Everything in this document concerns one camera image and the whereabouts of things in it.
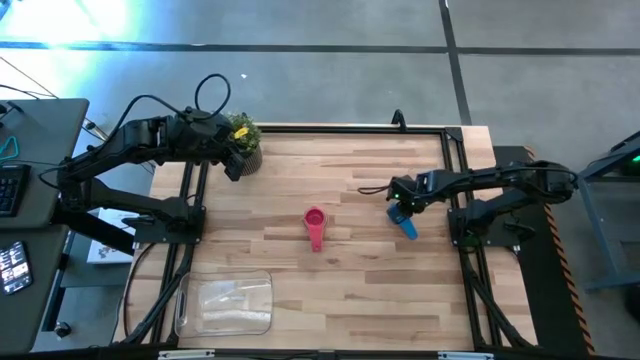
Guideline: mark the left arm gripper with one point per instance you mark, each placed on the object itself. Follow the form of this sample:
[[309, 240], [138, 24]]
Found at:
[[220, 140]]

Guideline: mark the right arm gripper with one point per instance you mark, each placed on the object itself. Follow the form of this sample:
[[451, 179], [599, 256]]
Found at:
[[412, 192]]

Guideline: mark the blue measuring cup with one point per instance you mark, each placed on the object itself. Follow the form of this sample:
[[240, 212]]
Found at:
[[410, 230]]

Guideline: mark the red measuring cup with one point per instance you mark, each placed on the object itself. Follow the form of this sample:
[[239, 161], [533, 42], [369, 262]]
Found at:
[[315, 219]]

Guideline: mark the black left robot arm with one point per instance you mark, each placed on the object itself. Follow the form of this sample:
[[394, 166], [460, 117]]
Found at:
[[145, 137]]

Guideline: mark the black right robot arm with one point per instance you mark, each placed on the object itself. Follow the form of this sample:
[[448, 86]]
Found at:
[[510, 177]]

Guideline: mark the clear plastic basket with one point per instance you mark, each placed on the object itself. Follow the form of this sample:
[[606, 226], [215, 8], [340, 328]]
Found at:
[[225, 302]]

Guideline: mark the green plant in ribbed pot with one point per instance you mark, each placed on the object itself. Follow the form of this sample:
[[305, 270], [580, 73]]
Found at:
[[252, 150]]

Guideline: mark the black floor mat hazard stripe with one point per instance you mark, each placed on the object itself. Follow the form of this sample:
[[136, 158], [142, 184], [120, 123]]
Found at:
[[540, 280]]

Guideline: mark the black desk support beam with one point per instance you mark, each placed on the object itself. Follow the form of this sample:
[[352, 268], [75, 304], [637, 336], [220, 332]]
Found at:
[[90, 227]]

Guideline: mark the white booklet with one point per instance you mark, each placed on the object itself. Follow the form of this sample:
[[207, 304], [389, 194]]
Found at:
[[107, 252]]

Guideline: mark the grey desk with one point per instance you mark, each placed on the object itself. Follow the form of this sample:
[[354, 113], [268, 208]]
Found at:
[[45, 150], [30, 315]]

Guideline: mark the grey-blue metal cart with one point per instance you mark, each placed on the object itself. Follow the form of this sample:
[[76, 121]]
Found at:
[[595, 235]]

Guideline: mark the black keyboard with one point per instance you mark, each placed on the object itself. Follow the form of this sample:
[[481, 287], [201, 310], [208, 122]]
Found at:
[[11, 190]]

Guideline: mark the teal carabiner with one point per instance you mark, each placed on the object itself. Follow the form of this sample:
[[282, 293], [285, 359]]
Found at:
[[4, 154]]

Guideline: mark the black smartphone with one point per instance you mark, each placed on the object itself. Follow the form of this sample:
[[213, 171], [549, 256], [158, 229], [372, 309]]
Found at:
[[14, 267]]

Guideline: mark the black round knob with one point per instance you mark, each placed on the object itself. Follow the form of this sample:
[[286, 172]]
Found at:
[[62, 329]]

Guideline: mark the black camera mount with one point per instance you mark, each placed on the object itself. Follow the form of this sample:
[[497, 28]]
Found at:
[[398, 120]]

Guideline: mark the black aluminium table frame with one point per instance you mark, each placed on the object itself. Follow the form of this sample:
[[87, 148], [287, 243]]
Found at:
[[350, 129]]

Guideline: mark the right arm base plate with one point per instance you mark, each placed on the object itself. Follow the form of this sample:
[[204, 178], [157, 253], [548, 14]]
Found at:
[[500, 241]]

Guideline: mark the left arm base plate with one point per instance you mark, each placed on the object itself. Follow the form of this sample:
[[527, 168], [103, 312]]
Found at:
[[160, 232]]

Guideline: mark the silver table bracket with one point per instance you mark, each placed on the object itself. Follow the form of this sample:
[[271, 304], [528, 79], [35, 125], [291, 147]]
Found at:
[[185, 354], [465, 356]]

